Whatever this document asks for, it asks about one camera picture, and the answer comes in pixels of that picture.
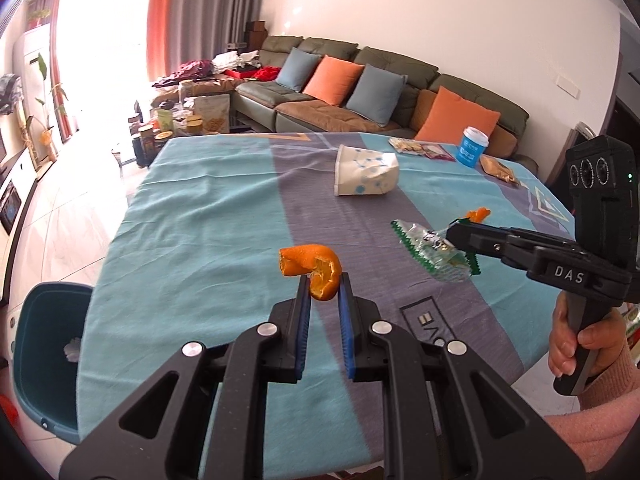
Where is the tall leafy floor plant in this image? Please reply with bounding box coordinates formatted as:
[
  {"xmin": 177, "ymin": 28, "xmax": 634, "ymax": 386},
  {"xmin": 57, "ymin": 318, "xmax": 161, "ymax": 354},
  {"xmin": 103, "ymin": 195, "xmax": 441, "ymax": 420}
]
[{"xmin": 30, "ymin": 52, "xmax": 71, "ymax": 161}]

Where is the teal plastic bin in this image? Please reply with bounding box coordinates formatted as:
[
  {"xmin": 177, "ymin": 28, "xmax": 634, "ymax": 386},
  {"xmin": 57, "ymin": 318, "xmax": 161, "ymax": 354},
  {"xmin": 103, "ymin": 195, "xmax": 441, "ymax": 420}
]
[{"xmin": 11, "ymin": 282, "xmax": 96, "ymax": 446}]

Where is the pile of clothes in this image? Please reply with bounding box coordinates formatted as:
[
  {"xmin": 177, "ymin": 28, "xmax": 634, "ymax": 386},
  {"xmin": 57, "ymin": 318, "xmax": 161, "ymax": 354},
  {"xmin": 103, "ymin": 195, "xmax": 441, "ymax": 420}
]
[{"xmin": 152, "ymin": 50, "xmax": 261, "ymax": 88}]

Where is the blue paper cup white lid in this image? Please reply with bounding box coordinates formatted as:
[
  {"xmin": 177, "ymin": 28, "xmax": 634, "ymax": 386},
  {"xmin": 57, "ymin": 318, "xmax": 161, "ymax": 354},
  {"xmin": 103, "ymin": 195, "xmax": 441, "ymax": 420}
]
[{"xmin": 454, "ymin": 126, "xmax": 489, "ymax": 168}]

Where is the fan with blue cover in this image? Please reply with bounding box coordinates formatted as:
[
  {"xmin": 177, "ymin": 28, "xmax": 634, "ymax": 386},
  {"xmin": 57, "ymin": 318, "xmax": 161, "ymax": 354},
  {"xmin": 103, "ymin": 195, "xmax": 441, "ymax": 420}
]
[{"xmin": 0, "ymin": 74, "xmax": 21, "ymax": 113}]

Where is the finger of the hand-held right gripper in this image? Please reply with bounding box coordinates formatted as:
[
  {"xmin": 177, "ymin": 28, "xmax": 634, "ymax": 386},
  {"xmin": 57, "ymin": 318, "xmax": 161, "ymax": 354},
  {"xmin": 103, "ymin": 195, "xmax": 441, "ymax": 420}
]
[{"xmin": 445, "ymin": 220, "xmax": 511, "ymax": 263}]

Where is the brown snack packet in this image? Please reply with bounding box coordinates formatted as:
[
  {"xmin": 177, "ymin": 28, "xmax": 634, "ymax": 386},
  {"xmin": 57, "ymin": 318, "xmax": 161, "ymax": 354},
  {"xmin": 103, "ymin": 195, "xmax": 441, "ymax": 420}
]
[{"xmin": 479, "ymin": 155, "xmax": 521, "ymax": 187}]

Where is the orange and grey narrow curtain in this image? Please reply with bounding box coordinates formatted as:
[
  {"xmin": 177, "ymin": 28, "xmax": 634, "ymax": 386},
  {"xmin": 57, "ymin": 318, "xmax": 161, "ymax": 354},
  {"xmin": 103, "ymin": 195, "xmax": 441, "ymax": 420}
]
[{"xmin": 30, "ymin": 0, "xmax": 81, "ymax": 143}]

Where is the person's right hand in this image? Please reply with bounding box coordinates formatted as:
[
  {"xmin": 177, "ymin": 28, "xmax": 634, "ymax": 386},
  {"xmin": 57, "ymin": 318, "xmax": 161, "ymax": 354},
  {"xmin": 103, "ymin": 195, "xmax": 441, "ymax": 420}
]
[{"xmin": 547, "ymin": 292, "xmax": 628, "ymax": 378}]

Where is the person's right forearm pink sleeve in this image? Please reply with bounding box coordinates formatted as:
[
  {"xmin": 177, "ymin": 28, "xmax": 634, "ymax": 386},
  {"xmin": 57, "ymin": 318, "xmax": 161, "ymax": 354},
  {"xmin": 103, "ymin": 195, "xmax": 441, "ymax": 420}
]
[{"xmin": 542, "ymin": 330, "xmax": 640, "ymax": 476}]

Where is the group of storage jars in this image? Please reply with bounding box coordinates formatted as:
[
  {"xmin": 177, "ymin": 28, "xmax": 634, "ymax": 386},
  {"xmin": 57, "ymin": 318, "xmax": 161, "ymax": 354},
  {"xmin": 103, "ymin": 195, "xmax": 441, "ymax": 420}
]
[{"xmin": 130, "ymin": 80, "xmax": 206, "ymax": 168}]

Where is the curved orange peel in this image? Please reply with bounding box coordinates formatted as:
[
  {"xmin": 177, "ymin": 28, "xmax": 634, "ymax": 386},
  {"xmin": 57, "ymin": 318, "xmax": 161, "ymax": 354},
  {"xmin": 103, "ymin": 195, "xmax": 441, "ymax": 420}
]
[{"xmin": 277, "ymin": 243, "xmax": 343, "ymax": 302}]

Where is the green and brown sofa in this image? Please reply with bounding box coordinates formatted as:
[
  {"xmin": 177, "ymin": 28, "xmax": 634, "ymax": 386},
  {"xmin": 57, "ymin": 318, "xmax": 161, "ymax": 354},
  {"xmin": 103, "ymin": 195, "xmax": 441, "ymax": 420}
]
[{"xmin": 150, "ymin": 35, "xmax": 531, "ymax": 161}]

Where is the orange and grey wide curtain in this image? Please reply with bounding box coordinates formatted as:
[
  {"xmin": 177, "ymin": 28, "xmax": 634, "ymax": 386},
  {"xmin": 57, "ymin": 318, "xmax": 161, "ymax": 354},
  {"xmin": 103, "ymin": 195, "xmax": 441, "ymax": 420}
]
[{"xmin": 147, "ymin": 0, "xmax": 266, "ymax": 83}]

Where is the clear green-edged plastic wrapper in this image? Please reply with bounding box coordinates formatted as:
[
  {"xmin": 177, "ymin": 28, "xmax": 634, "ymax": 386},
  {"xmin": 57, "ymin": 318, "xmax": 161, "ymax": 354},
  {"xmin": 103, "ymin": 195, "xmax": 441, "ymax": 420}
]
[{"xmin": 390, "ymin": 217, "xmax": 482, "ymax": 283}]

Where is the blue sofa cushion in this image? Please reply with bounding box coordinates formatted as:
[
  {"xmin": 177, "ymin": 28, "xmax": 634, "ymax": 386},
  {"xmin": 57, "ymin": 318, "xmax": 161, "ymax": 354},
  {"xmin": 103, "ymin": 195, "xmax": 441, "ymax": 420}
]
[
  {"xmin": 346, "ymin": 64, "xmax": 407, "ymax": 127},
  {"xmin": 276, "ymin": 47, "xmax": 323, "ymax": 93}
]

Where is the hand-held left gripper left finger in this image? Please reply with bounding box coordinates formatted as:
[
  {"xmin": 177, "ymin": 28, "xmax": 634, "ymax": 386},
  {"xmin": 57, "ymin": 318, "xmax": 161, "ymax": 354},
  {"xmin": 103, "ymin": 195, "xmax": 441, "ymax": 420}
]
[{"xmin": 59, "ymin": 275, "xmax": 313, "ymax": 480}]

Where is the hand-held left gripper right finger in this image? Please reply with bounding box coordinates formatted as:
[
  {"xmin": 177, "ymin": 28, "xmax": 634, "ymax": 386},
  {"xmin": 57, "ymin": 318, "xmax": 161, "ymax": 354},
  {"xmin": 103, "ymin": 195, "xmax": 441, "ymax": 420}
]
[{"xmin": 337, "ymin": 272, "xmax": 587, "ymax": 480}]

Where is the orange sofa cushion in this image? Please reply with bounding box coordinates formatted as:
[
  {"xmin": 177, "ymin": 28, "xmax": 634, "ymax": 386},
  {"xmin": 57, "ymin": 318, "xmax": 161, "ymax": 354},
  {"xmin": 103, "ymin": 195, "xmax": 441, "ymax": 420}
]
[
  {"xmin": 302, "ymin": 55, "xmax": 366, "ymax": 107},
  {"xmin": 414, "ymin": 86, "xmax": 502, "ymax": 147}
]

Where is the white low media cabinet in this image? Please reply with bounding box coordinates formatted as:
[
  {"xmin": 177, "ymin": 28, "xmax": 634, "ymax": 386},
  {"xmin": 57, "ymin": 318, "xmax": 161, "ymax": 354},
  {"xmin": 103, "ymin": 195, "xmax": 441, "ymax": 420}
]
[{"xmin": 0, "ymin": 150, "xmax": 41, "ymax": 306}]

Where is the beige snack bag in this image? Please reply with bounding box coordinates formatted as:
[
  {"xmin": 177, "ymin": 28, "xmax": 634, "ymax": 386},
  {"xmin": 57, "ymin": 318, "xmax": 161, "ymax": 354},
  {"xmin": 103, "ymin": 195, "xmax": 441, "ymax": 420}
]
[{"xmin": 194, "ymin": 94, "xmax": 232, "ymax": 135}]

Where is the clear biscuit packet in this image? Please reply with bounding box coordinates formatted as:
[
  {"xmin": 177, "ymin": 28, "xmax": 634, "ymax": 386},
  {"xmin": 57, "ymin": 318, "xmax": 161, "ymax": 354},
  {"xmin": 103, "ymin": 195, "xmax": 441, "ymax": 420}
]
[{"xmin": 389, "ymin": 137, "xmax": 426, "ymax": 155}]

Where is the white standing air conditioner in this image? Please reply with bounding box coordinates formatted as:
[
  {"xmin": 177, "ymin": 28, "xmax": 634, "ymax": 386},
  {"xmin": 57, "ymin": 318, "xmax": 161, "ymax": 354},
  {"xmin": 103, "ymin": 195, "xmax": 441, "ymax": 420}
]
[{"xmin": 12, "ymin": 27, "xmax": 56, "ymax": 161}]

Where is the red snack packet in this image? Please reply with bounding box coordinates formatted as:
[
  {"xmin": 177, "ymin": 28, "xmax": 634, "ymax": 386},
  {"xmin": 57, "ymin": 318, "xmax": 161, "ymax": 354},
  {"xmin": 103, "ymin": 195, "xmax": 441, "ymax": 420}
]
[{"xmin": 420, "ymin": 142, "xmax": 457, "ymax": 162}]

